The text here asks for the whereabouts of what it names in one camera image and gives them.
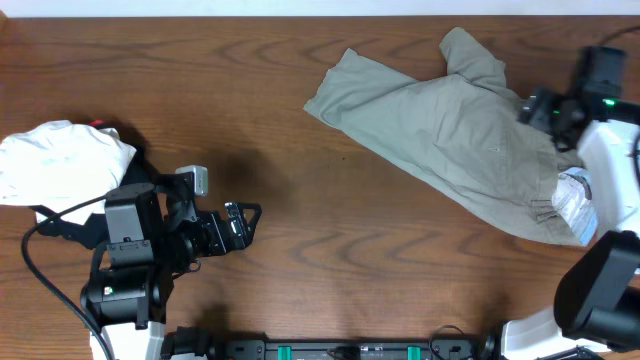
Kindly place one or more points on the khaki green shorts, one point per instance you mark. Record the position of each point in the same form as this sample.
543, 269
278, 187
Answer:
461, 135

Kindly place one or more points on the white folded garment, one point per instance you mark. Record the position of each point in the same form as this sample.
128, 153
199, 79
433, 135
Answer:
59, 164

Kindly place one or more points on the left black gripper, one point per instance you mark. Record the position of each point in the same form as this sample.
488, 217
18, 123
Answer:
232, 227

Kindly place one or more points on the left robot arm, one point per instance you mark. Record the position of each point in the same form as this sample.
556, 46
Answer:
157, 234

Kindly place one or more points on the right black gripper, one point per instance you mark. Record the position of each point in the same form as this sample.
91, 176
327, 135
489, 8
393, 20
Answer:
539, 109

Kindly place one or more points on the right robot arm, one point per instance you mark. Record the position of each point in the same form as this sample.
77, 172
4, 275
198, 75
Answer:
595, 308

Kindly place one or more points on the black folded garment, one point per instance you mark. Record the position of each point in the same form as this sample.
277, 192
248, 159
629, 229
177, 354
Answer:
94, 230

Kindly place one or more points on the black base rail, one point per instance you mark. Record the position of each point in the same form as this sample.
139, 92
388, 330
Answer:
443, 344

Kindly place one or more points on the red item behind pile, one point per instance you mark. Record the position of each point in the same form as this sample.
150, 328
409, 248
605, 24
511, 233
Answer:
97, 123

